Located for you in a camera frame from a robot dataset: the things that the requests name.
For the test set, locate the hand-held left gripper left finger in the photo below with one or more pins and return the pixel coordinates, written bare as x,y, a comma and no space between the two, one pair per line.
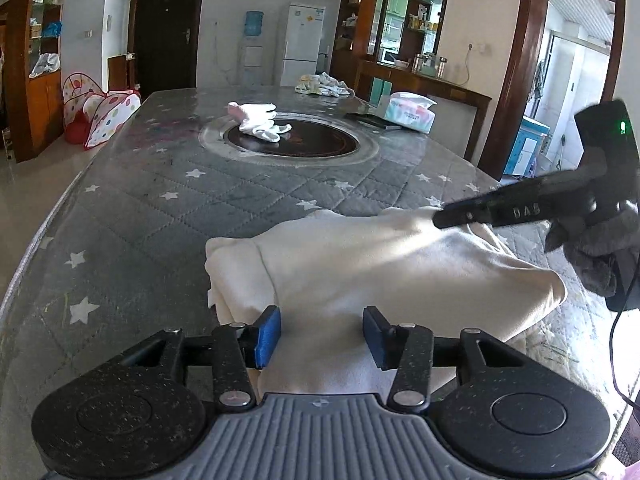
266,337

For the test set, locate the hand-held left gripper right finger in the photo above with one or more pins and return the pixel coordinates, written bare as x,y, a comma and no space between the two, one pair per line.
376,337

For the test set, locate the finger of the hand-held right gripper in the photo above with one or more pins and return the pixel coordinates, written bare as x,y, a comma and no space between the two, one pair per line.
465,214

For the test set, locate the cream sweatshirt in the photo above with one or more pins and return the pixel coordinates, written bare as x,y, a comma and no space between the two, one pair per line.
375,270

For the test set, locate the person's right hand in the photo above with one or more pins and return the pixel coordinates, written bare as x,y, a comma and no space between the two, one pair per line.
600,245

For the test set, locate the blue storage cabinet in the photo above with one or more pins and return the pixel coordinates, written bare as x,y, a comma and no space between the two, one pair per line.
525,150

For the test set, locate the hanging green towel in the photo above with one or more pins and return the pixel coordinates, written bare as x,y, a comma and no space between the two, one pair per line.
538,82

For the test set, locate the tissue pack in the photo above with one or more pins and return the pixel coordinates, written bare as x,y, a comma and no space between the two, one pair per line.
407,115

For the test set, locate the glass jar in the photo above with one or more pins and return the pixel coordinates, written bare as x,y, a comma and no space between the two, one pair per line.
429,62
442,66
418,62

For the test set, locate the white bowl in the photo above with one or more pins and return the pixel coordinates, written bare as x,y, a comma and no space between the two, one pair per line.
402,63

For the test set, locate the round black inset cooktop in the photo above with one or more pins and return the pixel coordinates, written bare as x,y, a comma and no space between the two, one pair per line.
315,142

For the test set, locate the grey star quilted table cover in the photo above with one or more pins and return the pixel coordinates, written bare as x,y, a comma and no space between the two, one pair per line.
150,210

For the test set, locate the patterned small cloth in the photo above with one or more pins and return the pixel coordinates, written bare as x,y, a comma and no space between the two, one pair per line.
322,85

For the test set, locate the small crumpled white cloth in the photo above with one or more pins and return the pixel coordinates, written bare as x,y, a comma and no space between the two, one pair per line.
270,132

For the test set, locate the wooden divider shelf unit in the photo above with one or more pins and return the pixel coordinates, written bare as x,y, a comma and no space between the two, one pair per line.
365,25

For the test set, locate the white glove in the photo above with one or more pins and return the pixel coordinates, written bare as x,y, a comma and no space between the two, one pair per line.
250,112

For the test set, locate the white refrigerator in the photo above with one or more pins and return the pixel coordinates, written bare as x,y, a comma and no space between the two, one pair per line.
302,45

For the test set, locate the white water dispenser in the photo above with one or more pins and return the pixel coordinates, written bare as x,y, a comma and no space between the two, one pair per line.
252,62

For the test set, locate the polka dot play tent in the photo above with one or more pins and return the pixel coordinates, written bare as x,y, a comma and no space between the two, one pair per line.
105,115

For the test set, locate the blue water bottle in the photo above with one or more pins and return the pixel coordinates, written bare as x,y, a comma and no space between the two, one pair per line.
253,25

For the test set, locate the small wooden cabinet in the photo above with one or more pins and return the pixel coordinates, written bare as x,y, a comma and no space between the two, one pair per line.
120,72

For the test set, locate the wooden shelf cabinet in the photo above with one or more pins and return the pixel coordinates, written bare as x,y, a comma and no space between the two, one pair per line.
37,115

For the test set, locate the dark brown entrance door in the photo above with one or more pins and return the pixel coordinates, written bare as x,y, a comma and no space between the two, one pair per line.
165,35

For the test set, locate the wooden doorway frame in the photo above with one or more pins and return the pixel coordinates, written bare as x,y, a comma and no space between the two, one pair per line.
515,85

